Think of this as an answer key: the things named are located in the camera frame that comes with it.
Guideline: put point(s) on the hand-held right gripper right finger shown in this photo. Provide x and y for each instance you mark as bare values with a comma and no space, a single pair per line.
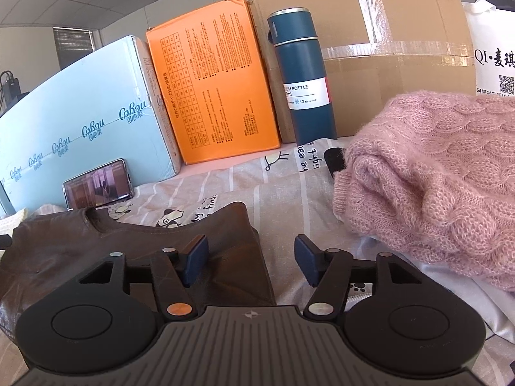
308,263

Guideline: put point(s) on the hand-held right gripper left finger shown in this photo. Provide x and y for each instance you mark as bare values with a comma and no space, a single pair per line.
197,258

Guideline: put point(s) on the brown leather garment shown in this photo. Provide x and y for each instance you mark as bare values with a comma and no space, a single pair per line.
60,249

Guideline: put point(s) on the printed bed sheet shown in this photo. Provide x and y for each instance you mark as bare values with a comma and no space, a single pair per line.
257,185

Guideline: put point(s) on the black cloth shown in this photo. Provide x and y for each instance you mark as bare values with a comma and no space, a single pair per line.
334,161

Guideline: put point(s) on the smartphone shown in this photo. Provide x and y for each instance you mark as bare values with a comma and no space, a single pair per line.
98,185

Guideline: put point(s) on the pink knitted sweater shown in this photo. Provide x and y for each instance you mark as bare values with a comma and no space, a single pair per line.
422,177

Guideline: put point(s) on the dark blue vacuum bottle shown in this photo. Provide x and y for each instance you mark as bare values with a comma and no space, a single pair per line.
309,116

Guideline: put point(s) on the orange cardboard box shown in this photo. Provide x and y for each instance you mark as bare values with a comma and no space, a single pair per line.
213,80

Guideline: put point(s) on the cream knitted cloth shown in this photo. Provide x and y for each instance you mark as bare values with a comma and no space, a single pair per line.
22,214

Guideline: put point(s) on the light blue cardboard box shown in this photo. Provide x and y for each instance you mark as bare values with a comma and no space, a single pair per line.
92,108

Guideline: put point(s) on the brown cardboard box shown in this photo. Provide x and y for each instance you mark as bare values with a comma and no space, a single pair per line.
394,84

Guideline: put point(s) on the window blind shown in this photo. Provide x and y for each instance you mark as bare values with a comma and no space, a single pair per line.
74,40

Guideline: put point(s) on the black device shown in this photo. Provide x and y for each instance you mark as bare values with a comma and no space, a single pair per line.
10,88

